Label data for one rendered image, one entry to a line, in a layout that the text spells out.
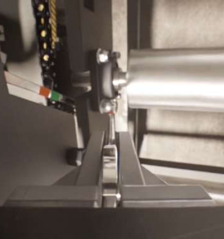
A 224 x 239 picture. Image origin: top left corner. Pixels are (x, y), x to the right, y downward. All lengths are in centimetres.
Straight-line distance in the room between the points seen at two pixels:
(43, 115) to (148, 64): 19
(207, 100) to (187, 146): 109
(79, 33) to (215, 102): 24
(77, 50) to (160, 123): 107
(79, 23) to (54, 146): 19
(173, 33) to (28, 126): 111
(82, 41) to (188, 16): 99
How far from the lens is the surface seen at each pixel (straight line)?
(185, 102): 31
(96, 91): 32
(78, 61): 30
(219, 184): 48
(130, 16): 89
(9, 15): 123
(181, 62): 30
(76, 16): 30
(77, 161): 25
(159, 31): 121
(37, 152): 20
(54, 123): 22
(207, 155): 145
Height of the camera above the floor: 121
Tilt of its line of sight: 64 degrees down
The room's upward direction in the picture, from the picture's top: 143 degrees counter-clockwise
